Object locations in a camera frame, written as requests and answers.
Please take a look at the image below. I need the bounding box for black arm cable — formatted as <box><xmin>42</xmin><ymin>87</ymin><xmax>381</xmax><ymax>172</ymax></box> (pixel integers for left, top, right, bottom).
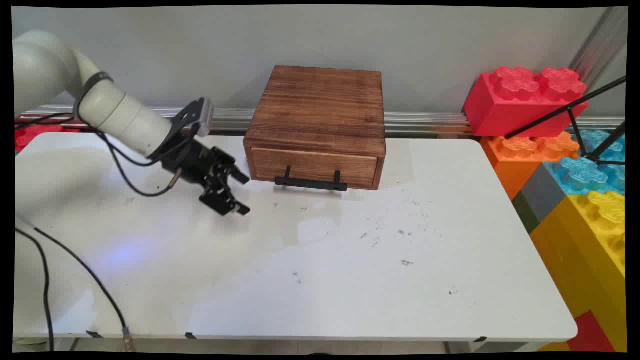
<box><xmin>74</xmin><ymin>72</ymin><xmax>184</xmax><ymax>198</ymax></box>

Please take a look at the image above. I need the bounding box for wooden drawer front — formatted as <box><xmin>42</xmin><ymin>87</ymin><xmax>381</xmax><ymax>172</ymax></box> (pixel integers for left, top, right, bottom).
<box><xmin>251</xmin><ymin>148</ymin><xmax>379</xmax><ymax>189</ymax></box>

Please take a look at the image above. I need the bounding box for brown wooden cabinet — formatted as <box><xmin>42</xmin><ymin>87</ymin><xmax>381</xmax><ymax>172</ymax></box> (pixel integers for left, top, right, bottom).
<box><xmin>243</xmin><ymin>65</ymin><xmax>387</xmax><ymax>191</ymax></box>

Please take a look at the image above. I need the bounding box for black drawer handle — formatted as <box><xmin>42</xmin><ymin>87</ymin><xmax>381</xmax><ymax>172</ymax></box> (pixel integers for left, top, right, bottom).
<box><xmin>274</xmin><ymin>166</ymin><xmax>348</xmax><ymax>193</ymax></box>

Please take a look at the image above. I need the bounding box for small red toy brick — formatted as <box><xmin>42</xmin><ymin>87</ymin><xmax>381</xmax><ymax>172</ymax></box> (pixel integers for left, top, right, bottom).
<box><xmin>567</xmin><ymin>310</ymin><xmax>616</xmax><ymax>353</ymax></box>

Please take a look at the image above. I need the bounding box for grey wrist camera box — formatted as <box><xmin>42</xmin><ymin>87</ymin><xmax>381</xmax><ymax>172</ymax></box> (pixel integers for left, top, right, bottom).
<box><xmin>191</xmin><ymin>96</ymin><xmax>216</xmax><ymax>138</ymax></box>

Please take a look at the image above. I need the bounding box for flat red toy brick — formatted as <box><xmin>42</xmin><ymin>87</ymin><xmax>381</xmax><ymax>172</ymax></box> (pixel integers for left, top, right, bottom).
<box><xmin>15</xmin><ymin>123</ymin><xmax>81</xmax><ymax>155</ymax></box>

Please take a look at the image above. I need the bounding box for large red toy brick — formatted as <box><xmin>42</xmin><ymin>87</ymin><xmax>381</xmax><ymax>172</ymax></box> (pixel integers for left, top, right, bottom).
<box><xmin>463</xmin><ymin>66</ymin><xmax>589</xmax><ymax>139</ymax></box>

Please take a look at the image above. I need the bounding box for aluminium rail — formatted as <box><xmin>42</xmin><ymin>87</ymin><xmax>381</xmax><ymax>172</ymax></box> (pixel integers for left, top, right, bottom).
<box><xmin>17</xmin><ymin>105</ymin><xmax>626</xmax><ymax>139</ymax></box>

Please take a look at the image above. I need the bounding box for black tripod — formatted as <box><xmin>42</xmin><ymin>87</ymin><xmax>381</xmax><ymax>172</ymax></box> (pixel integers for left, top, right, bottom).
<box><xmin>505</xmin><ymin>75</ymin><xmax>627</xmax><ymax>166</ymax></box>

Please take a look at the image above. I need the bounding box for blue toy brick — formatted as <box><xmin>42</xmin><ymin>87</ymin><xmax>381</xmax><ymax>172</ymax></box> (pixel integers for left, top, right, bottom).
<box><xmin>544</xmin><ymin>129</ymin><xmax>627</xmax><ymax>196</ymax></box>

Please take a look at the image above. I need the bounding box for yellow toy brick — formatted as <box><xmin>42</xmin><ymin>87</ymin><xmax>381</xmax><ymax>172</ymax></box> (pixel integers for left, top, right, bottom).
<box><xmin>530</xmin><ymin>190</ymin><xmax>627</xmax><ymax>353</ymax></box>

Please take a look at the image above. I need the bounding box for black cable with metal plug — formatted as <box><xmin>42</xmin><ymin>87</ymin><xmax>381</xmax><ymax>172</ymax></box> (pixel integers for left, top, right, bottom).
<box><xmin>34</xmin><ymin>227</ymin><xmax>137</xmax><ymax>352</ymax></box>

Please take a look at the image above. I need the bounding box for orange toy brick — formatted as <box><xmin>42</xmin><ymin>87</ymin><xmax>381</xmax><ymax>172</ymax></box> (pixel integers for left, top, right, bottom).
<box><xmin>480</xmin><ymin>131</ymin><xmax>581</xmax><ymax>201</ymax></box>

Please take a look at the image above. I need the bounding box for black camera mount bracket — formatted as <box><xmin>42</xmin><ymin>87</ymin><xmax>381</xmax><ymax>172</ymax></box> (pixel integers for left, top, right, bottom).
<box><xmin>147</xmin><ymin>102</ymin><xmax>203</xmax><ymax>162</ymax></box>

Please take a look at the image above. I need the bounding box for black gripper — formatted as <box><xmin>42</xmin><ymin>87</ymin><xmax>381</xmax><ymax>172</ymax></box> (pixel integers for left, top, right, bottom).
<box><xmin>161</xmin><ymin>137</ymin><xmax>251</xmax><ymax>217</ymax></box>

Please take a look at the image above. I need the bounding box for green toy brick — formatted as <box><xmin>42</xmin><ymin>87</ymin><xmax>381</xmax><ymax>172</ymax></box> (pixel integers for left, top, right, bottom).
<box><xmin>511</xmin><ymin>191</ymin><xmax>541</xmax><ymax>235</ymax></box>

